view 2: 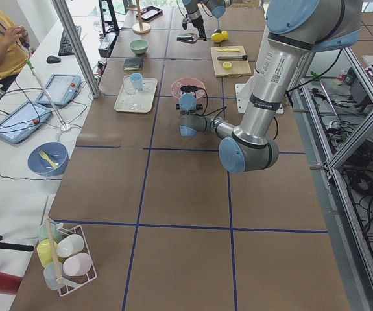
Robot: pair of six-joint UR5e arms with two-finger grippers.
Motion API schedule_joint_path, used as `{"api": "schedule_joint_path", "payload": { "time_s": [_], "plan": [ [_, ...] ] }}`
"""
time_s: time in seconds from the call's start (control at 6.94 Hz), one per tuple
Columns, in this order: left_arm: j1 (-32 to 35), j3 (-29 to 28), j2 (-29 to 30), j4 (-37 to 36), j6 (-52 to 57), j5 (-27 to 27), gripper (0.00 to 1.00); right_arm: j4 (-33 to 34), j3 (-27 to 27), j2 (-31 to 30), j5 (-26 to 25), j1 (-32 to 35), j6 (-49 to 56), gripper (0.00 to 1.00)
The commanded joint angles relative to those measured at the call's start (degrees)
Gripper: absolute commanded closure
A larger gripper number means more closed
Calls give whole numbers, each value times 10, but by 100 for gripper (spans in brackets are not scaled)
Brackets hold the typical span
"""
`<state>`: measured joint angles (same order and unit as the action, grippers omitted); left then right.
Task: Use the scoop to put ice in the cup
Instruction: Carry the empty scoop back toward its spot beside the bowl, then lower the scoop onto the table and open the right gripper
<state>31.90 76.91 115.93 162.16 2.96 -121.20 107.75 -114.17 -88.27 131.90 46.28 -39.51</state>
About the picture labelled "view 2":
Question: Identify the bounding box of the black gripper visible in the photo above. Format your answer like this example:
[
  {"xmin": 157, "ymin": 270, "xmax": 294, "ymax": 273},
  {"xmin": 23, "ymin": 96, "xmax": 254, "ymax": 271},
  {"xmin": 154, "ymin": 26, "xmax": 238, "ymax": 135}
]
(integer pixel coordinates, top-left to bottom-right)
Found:
[
  {"xmin": 182, "ymin": 14, "xmax": 207, "ymax": 41},
  {"xmin": 180, "ymin": 85, "xmax": 202, "ymax": 93}
]

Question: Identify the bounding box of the metal ice scoop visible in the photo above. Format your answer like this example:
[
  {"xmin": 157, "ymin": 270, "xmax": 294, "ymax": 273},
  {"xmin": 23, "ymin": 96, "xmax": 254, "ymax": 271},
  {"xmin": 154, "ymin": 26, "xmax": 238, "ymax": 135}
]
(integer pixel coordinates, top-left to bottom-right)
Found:
[{"xmin": 176, "ymin": 32, "xmax": 208, "ymax": 44}]

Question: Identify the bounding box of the pink bowl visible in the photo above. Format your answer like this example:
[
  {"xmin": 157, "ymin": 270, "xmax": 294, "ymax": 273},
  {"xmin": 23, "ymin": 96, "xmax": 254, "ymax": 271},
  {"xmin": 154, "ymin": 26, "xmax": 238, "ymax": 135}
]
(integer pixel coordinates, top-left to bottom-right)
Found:
[{"xmin": 170, "ymin": 78, "xmax": 205, "ymax": 99}]

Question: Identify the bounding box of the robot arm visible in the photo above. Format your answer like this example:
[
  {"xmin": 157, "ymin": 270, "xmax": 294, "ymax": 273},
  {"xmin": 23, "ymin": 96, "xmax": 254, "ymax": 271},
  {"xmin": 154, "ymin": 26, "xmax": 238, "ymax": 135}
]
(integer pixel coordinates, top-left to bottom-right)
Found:
[
  {"xmin": 182, "ymin": 0, "xmax": 233, "ymax": 41},
  {"xmin": 179, "ymin": 1, "xmax": 362, "ymax": 173}
]

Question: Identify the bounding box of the small blue cup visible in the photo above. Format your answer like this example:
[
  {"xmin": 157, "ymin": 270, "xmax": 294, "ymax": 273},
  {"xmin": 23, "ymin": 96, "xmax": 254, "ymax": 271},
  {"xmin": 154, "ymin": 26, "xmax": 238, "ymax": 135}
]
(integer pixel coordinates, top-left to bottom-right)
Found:
[{"xmin": 130, "ymin": 73, "xmax": 143, "ymax": 91}]

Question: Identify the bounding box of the yellow lemon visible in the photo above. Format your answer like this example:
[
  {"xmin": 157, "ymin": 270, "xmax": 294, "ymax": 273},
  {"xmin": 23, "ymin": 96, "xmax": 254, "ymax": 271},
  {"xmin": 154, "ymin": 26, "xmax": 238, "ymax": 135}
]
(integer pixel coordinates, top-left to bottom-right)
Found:
[
  {"xmin": 211, "ymin": 32, "xmax": 224, "ymax": 43},
  {"xmin": 221, "ymin": 30, "xmax": 229, "ymax": 41}
]

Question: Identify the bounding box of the yellow plastic knife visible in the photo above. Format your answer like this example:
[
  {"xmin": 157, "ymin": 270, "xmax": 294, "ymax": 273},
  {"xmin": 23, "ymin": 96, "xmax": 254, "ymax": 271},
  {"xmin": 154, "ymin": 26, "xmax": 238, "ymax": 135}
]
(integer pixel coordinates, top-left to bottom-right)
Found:
[{"xmin": 216, "ymin": 49, "xmax": 241, "ymax": 52}]

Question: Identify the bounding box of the white serving tray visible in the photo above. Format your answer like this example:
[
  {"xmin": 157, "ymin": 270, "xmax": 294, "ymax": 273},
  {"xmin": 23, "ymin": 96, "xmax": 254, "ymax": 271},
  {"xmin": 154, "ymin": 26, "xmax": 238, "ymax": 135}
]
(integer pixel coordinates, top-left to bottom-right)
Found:
[{"xmin": 114, "ymin": 75, "xmax": 158, "ymax": 113}]

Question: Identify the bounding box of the wooden cutting board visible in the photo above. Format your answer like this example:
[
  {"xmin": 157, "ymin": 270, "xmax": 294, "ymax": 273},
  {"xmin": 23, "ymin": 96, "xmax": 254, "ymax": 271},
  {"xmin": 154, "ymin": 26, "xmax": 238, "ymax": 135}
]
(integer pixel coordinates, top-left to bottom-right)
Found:
[{"xmin": 210, "ymin": 45, "xmax": 252, "ymax": 78}]

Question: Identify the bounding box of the clear wine glass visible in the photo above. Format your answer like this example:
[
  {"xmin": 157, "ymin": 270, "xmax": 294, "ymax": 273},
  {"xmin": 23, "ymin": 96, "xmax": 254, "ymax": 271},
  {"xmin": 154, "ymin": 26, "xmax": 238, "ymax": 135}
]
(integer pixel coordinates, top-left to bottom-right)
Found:
[{"xmin": 123, "ymin": 76, "xmax": 139, "ymax": 111}]

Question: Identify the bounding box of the wooden paper towel stand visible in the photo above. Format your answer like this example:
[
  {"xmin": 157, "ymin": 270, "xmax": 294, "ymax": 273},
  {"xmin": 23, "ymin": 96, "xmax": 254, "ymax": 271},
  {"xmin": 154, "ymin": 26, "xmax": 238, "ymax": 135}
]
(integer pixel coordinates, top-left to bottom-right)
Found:
[{"xmin": 132, "ymin": 0, "xmax": 151, "ymax": 35}]

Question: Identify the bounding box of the grey yellow cloth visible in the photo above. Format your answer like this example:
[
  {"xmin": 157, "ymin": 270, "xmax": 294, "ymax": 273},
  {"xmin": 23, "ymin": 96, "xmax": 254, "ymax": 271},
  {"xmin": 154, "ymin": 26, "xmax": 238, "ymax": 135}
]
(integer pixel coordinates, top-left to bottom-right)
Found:
[{"xmin": 123, "ymin": 58, "xmax": 143, "ymax": 71}]

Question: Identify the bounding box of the green bowl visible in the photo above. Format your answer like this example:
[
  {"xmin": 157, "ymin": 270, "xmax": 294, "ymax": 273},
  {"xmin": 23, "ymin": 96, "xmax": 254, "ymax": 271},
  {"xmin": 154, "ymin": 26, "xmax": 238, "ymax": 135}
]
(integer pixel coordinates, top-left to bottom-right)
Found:
[{"xmin": 130, "ymin": 39, "xmax": 149, "ymax": 55}]

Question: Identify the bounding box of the blue teach pendant far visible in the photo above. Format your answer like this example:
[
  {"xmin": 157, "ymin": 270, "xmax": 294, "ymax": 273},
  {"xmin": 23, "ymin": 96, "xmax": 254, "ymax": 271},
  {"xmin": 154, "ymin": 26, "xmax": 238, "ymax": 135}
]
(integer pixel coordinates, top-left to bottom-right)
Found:
[{"xmin": 45, "ymin": 74, "xmax": 81, "ymax": 108}]

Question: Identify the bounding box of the blue teach pendant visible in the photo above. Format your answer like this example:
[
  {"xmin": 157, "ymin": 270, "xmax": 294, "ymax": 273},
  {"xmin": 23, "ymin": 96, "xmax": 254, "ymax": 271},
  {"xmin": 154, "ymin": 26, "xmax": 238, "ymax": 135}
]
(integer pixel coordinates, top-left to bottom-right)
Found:
[
  {"xmin": 45, "ymin": 74, "xmax": 81, "ymax": 108},
  {"xmin": 0, "ymin": 101, "xmax": 52, "ymax": 144}
]

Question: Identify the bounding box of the black keyboard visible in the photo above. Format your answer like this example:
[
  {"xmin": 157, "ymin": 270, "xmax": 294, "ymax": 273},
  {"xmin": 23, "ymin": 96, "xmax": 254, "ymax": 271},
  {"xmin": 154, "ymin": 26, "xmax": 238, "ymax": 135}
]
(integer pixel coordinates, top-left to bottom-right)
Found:
[{"xmin": 58, "ymin": 30, "xmax": 75, "ymax": 56}]

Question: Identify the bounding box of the black computer mouse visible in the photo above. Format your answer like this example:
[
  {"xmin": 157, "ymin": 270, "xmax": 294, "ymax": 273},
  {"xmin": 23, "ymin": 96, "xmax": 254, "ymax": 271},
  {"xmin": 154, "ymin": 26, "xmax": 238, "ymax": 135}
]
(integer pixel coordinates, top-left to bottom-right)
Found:
[{"xmin": 46, "ymin": 55, "xmax": 62, "ymax": 64}]

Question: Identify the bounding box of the large blue bowl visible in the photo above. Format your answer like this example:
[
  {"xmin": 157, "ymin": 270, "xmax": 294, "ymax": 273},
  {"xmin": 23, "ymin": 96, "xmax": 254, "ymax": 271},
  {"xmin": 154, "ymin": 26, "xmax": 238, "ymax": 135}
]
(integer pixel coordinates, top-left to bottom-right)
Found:
[{"xmin": 27, "ymin": 142, "xmax": 69, "ymax": 177}]

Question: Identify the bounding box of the yellow plastic fork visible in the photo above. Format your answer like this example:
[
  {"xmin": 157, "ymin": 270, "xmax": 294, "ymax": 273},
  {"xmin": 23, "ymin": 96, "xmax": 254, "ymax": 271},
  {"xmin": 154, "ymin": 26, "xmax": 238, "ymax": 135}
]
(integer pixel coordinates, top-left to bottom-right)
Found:
[{"xmin": 38, "ymin": 150, "xmax": 58, "ymax": 169}]

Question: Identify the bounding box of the blue teach pendant near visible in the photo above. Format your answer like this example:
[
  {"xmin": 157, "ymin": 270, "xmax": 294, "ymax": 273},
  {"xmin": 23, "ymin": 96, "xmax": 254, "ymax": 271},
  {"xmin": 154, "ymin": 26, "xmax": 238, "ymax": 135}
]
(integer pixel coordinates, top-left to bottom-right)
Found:
[{"xmin": 0, "ymin": 101, "xmax": 52, "ymax": 144}]

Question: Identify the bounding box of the aluminium frame post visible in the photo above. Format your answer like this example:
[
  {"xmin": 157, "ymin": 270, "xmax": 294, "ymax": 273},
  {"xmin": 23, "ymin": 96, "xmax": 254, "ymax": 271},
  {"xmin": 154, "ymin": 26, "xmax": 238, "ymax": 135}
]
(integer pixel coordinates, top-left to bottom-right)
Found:
[{"xmin": 53, "ymin": 0, "xmax": 101, "ymax": 98}]

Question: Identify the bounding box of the white wire cup rack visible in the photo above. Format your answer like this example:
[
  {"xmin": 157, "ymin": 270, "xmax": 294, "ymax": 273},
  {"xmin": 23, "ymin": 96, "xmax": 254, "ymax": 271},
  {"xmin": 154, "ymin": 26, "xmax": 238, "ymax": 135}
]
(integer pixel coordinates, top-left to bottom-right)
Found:
[{"xmin": 36, "ymin": 218, "xmax": 97, "ymax": 297}]

